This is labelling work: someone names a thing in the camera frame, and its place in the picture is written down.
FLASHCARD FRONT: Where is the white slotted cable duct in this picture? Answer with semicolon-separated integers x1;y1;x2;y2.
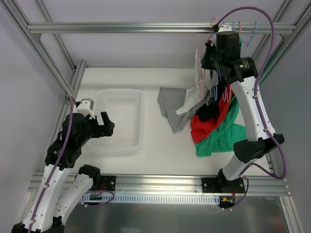
80;193;220;205

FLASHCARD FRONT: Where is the pink wire hanger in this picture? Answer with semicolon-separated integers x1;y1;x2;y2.
199;32;213;98

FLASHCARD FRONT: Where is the empty blue wire hanger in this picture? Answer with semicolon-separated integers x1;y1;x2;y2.
243;21;259;57

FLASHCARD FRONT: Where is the white plastic basket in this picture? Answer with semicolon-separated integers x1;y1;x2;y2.
86;89;143;157

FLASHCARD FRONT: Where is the grey tank top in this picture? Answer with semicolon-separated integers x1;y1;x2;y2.
157;80;213;133

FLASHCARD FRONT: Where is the blue hanger with grey top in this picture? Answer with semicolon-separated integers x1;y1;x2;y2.
210;70;222;101

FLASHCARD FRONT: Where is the blue hanger with black top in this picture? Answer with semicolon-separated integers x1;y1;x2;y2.
223;21;236;103

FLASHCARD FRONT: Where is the white tank top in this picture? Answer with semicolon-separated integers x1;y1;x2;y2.
175;49;211;115

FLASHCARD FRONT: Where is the aluminium hanging rail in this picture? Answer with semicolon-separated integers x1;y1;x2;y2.
27;22;297;35

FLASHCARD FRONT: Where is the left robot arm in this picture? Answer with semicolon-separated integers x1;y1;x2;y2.
12;112;115;233

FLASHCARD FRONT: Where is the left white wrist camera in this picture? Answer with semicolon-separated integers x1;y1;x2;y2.
75;98;95;119

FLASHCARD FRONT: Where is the red tank top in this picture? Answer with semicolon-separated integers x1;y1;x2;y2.
190;90;234;143

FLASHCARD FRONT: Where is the black tank top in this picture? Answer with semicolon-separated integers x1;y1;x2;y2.
196;81;227;122

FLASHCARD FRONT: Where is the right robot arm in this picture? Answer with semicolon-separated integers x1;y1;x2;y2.
202;31;284;193

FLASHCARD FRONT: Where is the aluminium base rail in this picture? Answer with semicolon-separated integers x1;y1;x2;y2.
28;172;292;195

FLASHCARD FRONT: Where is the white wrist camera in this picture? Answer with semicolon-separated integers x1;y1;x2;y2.
75;98;95;119
212;24;232;34

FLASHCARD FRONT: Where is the green tank top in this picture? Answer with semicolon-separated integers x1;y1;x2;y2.
195;38;248;158

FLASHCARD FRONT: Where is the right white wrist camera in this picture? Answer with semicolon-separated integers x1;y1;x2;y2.
212;24;232;34

